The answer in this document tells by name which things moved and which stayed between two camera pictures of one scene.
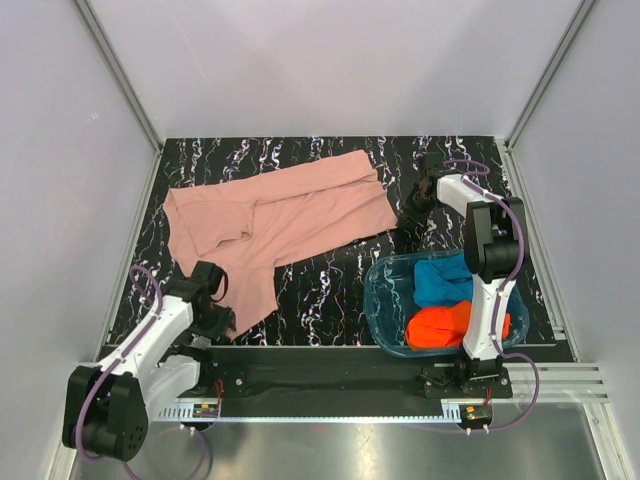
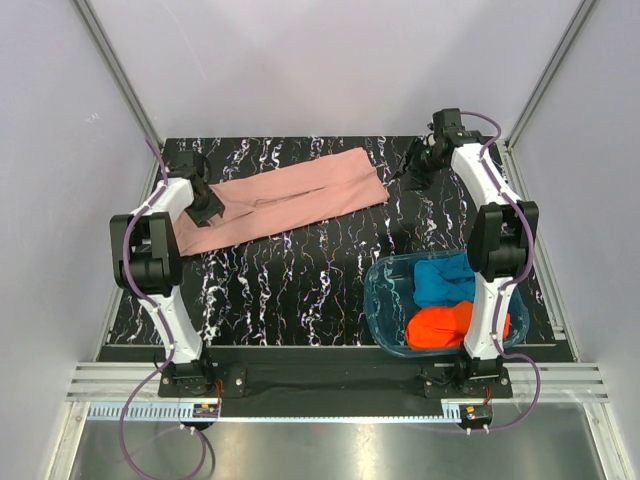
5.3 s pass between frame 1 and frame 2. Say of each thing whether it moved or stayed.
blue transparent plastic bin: stayed
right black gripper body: moved
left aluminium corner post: stayed
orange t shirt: stayed
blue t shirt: stayed
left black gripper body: moved
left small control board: stayed
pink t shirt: moved
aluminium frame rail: stayed
